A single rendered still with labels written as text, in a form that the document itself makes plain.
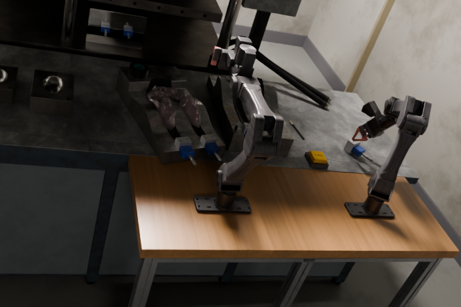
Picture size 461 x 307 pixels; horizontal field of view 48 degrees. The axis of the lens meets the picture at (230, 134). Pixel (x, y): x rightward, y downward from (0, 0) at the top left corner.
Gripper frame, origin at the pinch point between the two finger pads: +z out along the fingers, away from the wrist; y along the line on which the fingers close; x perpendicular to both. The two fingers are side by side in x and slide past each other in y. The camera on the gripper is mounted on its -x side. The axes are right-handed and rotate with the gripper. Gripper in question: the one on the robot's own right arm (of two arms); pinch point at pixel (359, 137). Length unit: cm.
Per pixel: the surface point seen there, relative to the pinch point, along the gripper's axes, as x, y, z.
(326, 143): -4.0, 7.4, 11.5
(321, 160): 3.3, 25.3, 3.6
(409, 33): -67, -169, 38
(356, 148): 3.8, 2.0, 2.5
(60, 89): -61, 103, 38
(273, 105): -27.7, 25.3, 14.0
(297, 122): -19.3, 9.0, 20.0
